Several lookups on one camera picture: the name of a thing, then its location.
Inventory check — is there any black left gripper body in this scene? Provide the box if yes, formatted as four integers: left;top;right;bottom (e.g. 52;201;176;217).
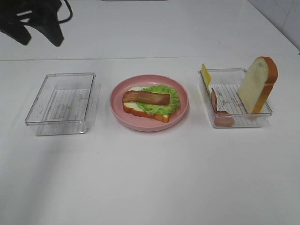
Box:
0;0;62;30

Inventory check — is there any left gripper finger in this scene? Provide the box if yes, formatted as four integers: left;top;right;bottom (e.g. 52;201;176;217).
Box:
34;22;64;47
0;20;31;45

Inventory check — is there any brown bacon strip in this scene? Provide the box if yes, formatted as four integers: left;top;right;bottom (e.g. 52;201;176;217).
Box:
122;90;171;105

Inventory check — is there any bread slice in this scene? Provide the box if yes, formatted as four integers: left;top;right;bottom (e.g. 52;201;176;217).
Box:
238;56;278;114
122;86;177;123

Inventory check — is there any green lettuce leaf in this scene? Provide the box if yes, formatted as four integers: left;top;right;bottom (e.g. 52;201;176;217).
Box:
136;84;180;116

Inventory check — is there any yellow cheese slice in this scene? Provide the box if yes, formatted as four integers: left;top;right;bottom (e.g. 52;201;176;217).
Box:
201;63;212;94

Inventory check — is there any pink bacon strip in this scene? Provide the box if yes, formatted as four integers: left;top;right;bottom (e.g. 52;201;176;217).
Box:
211;88;235;127

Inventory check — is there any left clear plastic tray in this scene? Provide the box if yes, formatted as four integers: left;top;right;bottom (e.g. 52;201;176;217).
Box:
25;73;98;136

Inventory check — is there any clear plastic tray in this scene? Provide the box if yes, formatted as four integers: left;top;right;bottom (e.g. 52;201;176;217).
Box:
198;68;272;128
25;73;98;136

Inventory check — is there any pink round plate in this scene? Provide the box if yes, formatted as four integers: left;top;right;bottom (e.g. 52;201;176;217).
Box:
110;75;189;132

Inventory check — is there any right clear plastic tray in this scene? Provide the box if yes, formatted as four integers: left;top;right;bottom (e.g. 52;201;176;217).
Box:
198;68;272;128

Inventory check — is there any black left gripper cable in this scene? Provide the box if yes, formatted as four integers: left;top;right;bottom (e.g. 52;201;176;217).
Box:
58;0;73;24

